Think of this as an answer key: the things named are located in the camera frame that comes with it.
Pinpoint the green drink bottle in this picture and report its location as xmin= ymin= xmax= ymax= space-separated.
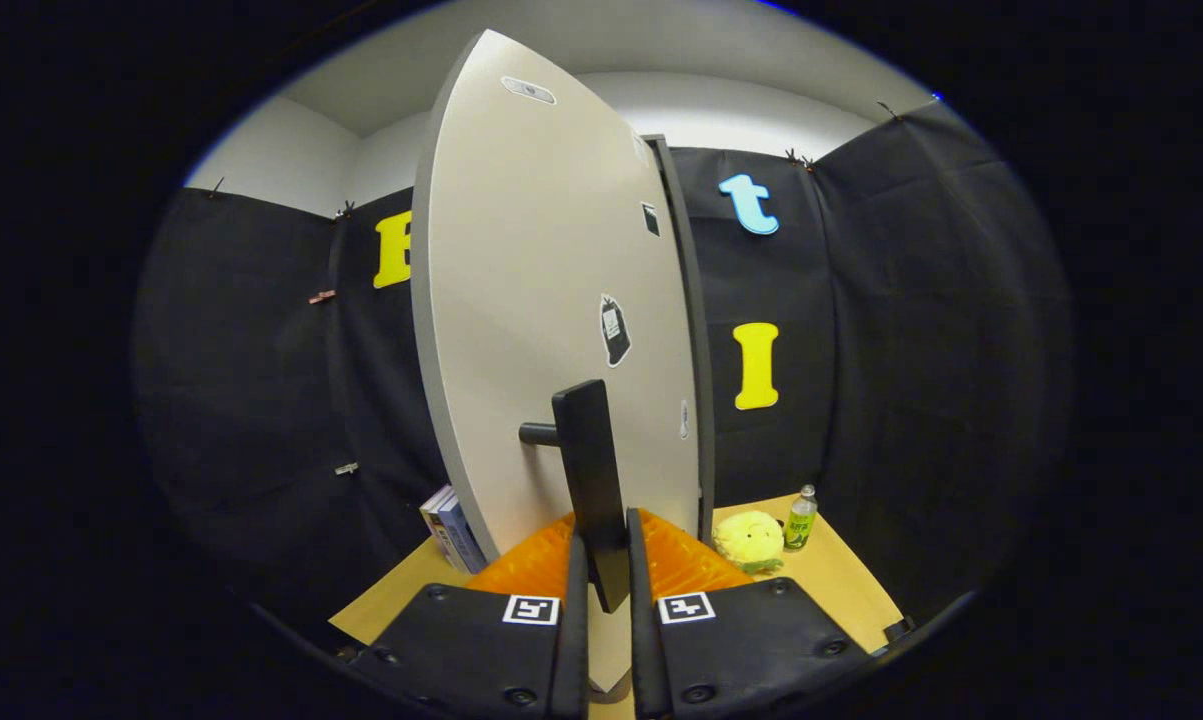
xmin=784 ymin=485 xmax=819 ymax=552

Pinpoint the yellow plush toy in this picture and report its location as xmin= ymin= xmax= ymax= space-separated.
xmin=712 ymin=510 xmax=786 ymax=575

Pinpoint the black door handle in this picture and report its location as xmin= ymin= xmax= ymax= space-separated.
xmin=518 ymin=378 xmax=632 ymax=614

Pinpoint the white book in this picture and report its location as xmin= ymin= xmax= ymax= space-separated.
xmin=420 ymin=485 xmax=459 ymax=566

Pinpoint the blue book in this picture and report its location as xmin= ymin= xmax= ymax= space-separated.
xmin=436 ymin=493 xmax=489 ymax=576

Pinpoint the black backdrop cloth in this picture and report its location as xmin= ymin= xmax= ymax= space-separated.
xmin=133 ymin=100 xmax=1074 ymax=621

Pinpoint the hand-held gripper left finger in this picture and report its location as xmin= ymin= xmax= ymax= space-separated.
xmin=346 ymin=508 xmax=590 ymax=720

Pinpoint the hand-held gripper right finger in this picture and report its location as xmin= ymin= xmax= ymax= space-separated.
xmin=626 ymin=507 xmax=877 ymax=720

